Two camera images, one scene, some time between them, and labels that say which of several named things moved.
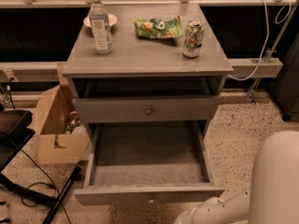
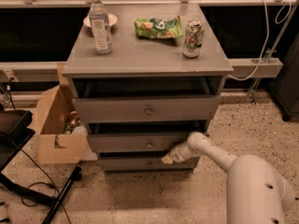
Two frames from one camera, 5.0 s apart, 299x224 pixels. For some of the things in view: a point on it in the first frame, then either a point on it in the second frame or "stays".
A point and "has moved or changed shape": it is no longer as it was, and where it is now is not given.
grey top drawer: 147,109 stays
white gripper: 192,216 → 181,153
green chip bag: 158,27 stays
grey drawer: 153,162 has moved or changed shape
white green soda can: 192,45 stays
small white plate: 112,20 stays
